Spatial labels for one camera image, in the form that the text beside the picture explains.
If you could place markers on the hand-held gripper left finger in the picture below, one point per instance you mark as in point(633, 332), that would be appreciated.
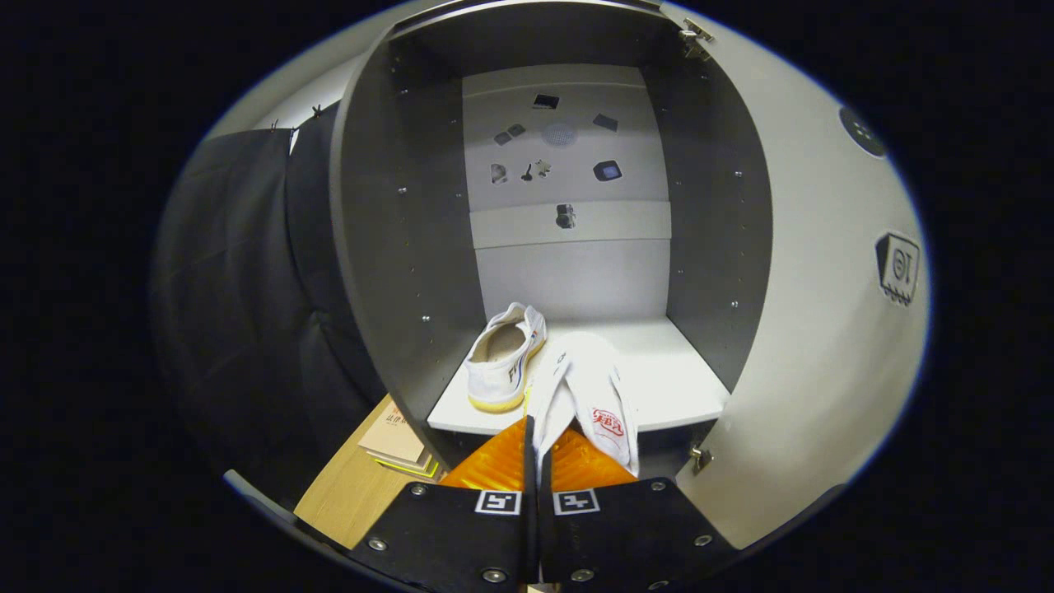
point(445, 535)

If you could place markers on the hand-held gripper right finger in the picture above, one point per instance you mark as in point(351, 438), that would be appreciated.
point(626, 527)

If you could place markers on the white canvas shoe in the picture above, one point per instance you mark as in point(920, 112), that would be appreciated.
point(498, 371)
point(589, 379)

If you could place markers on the dark grey shoe cabinet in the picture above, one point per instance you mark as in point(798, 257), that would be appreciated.
point(395, 247)

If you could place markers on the beige shoe cabinet door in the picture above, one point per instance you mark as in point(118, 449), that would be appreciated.
point(823, 288)

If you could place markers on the stack of books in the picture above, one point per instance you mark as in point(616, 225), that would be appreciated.
point(395, 436)

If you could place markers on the black backdrop cloth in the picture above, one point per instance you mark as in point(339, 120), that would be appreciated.
point(239, 288)

